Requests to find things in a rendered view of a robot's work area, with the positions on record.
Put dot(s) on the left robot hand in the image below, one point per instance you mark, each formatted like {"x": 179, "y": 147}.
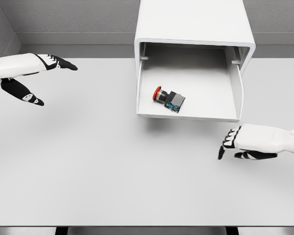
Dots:
{"x": 19, "y": 64}

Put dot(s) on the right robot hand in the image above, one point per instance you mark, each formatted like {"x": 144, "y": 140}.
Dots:
{"x": 259, "y": 140}

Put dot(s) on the white cabinet drawer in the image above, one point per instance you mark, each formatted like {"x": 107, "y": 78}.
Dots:
{"x": 186, "y": 80}

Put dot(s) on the red-button load switch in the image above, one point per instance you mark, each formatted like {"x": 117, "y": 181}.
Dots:
{"x": 169, "y": 98}

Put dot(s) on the white tabletop storage cabinet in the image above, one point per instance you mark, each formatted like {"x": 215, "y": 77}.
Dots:
{"x": 194, "y": 22}

